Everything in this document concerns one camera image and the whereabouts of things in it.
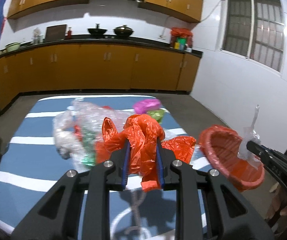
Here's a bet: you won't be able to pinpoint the glass jar on counter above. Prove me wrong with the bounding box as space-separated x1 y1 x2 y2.
33 28 43 44

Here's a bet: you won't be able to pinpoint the green foil wrapper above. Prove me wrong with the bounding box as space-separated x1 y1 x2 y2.
81 127 96 167

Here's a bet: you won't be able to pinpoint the right hand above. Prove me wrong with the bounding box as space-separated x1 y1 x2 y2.
266 183 287 235

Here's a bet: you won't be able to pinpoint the red bag on counter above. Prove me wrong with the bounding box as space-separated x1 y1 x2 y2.
170 27 193 51

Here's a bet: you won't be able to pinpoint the dark cutting board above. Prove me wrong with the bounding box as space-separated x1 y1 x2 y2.
44 24 67 42

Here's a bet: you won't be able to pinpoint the green printed plastic bag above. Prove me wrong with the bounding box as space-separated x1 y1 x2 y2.
147 108 165 124

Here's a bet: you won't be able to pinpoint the red plastic bag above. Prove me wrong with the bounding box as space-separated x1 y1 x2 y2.
162 135 196 164
95 114 165 192

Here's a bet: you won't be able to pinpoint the red bottle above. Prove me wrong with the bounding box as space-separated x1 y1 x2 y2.
66 27 72 39

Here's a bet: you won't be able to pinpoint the purple plastic bag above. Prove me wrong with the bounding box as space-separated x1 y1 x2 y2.
133 99 162 114

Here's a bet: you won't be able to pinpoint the black wok left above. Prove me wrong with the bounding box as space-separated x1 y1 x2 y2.
87 24 107 38

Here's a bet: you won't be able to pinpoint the green bowl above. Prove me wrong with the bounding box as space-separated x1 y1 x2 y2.
5 42 20 53

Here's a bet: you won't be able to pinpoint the red lined trash basket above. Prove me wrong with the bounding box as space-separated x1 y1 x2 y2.
198 125 265 192

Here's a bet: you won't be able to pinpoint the black wok with lid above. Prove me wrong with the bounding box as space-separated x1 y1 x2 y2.
114 24 134 39

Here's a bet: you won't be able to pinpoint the barred window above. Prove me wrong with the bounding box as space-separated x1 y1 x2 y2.
221 0 285 72

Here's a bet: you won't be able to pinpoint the lower wooden kitchen cabinets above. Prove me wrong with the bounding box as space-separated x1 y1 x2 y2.
0 40 203 115

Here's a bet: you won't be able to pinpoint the clear bubble wrap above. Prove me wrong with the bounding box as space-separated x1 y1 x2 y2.
53 98 133 172

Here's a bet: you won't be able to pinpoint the white plastic bag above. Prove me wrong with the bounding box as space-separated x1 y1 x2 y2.
237 105 261 170

